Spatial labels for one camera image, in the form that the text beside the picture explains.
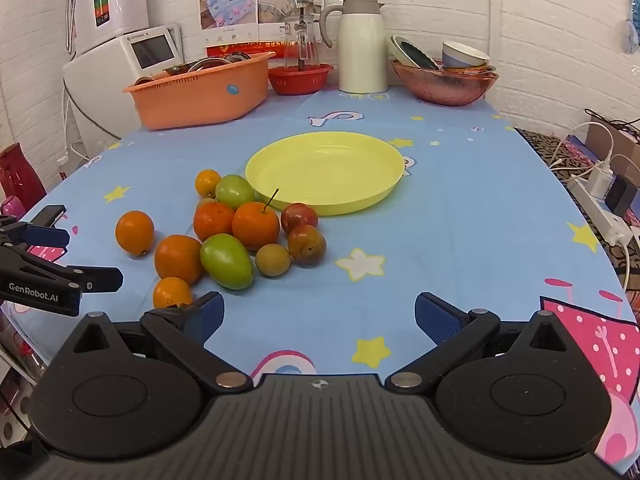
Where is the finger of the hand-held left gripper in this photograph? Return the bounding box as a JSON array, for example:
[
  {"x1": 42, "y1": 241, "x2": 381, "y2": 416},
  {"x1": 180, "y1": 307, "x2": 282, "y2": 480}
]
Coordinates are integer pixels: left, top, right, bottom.
[
  {"x1": 0, "y1": 205, "x2": 69, "y2": 262},
  {"x1": 30, "y1": 259, "x2": 125, "y2": 295}
]

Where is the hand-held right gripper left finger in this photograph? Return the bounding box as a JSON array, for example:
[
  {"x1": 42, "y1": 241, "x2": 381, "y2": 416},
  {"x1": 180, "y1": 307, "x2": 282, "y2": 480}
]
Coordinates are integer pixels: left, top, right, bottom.
[{"x1": 75, "y1": 291, "x2": 253, "y2": 395}]

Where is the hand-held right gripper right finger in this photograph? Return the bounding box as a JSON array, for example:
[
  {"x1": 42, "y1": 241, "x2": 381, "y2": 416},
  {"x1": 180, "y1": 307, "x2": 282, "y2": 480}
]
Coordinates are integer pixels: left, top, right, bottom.
[{"x1": 386, "y1": 291, "x2": 576, "y2": 395}]

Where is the medium orange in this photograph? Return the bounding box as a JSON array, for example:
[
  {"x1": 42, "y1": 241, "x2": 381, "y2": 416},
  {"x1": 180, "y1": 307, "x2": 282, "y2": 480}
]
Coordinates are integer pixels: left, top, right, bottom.
[{"x1": 152, "y1": 276, "x2": 194, "y2": 309}]

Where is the large green mango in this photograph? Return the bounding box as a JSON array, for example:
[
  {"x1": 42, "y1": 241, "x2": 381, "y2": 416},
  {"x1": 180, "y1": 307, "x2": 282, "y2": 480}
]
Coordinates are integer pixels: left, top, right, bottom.
[{"x1": 200, "y1": 233, "x2": 255, "y2": 291}]

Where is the yellow-orange oval citrus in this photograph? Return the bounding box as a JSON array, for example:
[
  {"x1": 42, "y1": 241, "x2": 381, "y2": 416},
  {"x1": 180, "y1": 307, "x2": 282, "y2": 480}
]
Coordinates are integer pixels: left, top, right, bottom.
[{"x1": 115, "y1": 210, "x2": 156, "y2": 257}]

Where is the large orange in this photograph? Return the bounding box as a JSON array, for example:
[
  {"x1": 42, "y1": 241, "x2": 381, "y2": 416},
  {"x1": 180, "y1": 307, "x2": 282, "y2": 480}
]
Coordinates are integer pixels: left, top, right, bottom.
[{"x1": 154, "y1": 234, "x2": 204, "y2": 286}]

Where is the small brown round fruit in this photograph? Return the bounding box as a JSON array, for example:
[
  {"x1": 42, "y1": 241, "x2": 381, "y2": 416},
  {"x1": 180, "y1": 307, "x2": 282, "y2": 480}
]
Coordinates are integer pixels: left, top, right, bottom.
[{"x1": 255, "y1": 243, "x2": 292, "y2": 277}]

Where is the dark orange mandarin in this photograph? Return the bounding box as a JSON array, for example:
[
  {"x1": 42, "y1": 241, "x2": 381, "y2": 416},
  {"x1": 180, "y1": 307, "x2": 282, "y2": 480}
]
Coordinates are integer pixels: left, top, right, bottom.
[{"x1": 193, "y1": 201, "x2": 236, "y2": 242}]

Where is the orange with long stem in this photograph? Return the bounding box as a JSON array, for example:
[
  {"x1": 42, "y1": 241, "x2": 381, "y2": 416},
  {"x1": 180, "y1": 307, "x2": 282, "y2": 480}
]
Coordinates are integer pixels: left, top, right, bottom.
[{"x1": 231, "y1": 188, "x2": 281, "y2": 251}]

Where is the red plum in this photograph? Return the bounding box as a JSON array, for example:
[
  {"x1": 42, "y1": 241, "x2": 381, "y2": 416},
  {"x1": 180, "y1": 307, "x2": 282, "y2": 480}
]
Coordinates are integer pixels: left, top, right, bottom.
[
  {"x1": 280, "y1": 202, "x2": 319, "y2": 236},
  {"x1": 287, "y1": 224, "x2": 327, "y2": 266}
]

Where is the small green mango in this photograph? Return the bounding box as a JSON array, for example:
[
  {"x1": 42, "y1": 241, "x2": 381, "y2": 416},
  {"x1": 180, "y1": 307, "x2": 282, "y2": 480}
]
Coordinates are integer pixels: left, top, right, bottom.
[{"x1": 215, "y1": 174, "x2": 256, "y2": 211}]

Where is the small orange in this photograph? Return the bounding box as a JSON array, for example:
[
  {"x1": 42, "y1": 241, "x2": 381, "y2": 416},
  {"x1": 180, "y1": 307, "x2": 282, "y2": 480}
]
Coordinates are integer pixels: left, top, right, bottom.
[{"x1": 195, "y1": 169, "x2": 222, "y2": 199}]

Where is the yellow plastic plate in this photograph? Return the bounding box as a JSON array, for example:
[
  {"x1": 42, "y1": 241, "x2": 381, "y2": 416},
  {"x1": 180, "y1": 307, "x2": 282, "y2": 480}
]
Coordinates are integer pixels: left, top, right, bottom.
[{"x1": 245, "y1": 131, "x2": 406, "y2": 217}]

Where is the red glossy container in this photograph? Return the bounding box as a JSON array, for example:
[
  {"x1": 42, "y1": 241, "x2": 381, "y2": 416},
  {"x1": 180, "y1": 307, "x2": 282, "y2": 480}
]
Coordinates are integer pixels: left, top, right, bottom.
[{"x1": 0, "y1": 142, "x2": 47, "y2": 211}]

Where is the blue star printed tablecloth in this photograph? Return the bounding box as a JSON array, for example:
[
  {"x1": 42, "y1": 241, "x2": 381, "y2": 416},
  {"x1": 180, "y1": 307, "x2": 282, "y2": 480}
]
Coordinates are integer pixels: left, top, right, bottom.
[{"x1": 10, "y1": 85, "x2": 640, "y2": 476}]

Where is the white appliance with screen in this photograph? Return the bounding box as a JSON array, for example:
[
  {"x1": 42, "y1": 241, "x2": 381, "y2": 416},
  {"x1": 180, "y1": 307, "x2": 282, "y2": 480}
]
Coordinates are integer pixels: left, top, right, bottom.
[{"x1": 62, "y1": 25, "x2": 183, "y2": 153}]

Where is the white power strip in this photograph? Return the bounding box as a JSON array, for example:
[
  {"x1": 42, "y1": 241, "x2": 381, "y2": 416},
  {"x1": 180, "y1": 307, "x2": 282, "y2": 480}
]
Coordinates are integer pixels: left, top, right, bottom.
[{"x1": 567, "y1": 177, "x2": 633, "y2": 247}]

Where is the brown patterned cloth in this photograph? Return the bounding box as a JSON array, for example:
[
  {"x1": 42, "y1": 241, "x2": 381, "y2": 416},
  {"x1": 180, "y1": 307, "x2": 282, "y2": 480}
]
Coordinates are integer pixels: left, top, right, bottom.
[{"x1": 515, "y1": 127, "x2": 640, "y2": 311}]

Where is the orange plastic basket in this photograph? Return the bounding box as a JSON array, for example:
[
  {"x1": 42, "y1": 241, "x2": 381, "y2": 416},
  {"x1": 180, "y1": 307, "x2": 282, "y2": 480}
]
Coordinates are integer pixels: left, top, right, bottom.
[{"x1": 123, "y1": 51, "x2": 277, "y2": 131}]

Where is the white charger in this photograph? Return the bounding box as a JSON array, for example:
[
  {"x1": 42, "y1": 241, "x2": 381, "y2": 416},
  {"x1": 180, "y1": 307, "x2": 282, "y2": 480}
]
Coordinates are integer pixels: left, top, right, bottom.
[{"x1": 587, "y1": 162, "x2": 614, "y2": 199}]

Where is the black power adapter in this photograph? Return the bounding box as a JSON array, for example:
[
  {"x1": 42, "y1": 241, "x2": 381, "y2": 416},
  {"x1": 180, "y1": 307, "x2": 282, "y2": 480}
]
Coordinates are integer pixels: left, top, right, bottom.
[{"x1": 605, "y1": 175, "x2": 639, "y2": 217}]

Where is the pink glass bowl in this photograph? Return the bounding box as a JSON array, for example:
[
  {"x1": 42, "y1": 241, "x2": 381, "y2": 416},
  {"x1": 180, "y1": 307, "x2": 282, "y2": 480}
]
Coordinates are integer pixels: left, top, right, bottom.
[{"x1": 390, "y1": 59, "x2": 500, "y2": 107}]

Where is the red plastic basket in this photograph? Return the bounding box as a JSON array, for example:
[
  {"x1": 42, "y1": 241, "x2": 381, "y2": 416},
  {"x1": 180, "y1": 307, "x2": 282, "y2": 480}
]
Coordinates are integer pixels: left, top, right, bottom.
[{"x1": 267, "y1": 63, "x2": 334, "y2": 96}]

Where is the patterned ceramic bowl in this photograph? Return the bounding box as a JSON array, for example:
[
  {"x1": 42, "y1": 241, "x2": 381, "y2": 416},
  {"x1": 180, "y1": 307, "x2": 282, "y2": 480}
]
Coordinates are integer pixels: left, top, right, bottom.
[{"x1": 442, "y1": 62, "x2": 497, "y2": 77}]

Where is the cardboard box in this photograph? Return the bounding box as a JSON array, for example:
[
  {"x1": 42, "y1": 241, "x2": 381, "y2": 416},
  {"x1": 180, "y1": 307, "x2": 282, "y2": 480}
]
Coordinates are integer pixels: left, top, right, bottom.
[{"x1": 585, "y1": 110, "x2": 640, "y2": 173}]

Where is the white blue ceramic bowl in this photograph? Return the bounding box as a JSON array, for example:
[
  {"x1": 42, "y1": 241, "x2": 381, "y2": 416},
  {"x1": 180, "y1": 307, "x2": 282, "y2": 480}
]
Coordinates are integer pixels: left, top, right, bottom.
[{"x1": 442, "y1": 41, "x2": 490, "y2": 68}]

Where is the tilted green-lined bowl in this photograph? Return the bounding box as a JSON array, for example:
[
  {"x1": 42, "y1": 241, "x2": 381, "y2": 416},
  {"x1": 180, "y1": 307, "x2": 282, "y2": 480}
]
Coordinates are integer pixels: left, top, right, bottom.
[{"x1": 389, "y1": 35, "x2": 443, "y2": 71}]

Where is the white thermos jug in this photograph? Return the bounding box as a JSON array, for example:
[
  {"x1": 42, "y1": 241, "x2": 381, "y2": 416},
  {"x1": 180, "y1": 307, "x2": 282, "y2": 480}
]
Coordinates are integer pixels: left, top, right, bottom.
[{"x1": 319, "y1": 0, "x2": 390, "y2": 94}]

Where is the glass pitcher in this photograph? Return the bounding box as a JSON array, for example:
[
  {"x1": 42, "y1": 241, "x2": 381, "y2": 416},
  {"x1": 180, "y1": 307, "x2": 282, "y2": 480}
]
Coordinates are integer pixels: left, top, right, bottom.
[{"x1": 282, "y1": 7, "x2": 321, "y2": 72}]

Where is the white wall water purifier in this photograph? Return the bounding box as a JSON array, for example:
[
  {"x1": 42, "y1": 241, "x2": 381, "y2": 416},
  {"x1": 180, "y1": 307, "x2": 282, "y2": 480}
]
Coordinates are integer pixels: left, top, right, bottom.
[{"x1": 67, "y1": 0, "x2": 150, "y2": 56}]

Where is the white charging cable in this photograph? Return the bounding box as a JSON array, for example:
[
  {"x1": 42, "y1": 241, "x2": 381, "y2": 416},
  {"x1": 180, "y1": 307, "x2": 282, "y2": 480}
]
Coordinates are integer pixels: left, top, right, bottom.
[{"x1": 549, "y1": 121, "x2": 617, "y2": 171}]

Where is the wall poster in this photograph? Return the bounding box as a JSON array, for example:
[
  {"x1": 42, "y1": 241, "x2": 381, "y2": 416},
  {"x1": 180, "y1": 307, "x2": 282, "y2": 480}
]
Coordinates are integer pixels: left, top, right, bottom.
[{"x1": 199, "y1": 0, "x2": 326, "y2": 58}]

